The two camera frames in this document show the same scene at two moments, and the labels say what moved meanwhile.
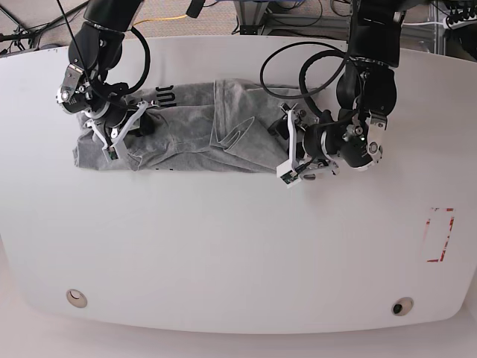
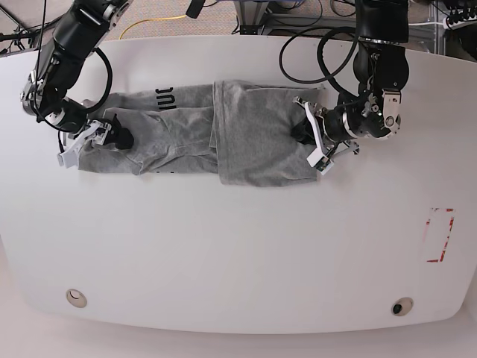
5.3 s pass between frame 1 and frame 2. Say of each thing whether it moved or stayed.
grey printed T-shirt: moved
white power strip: stayed
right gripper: moved
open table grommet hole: stayed
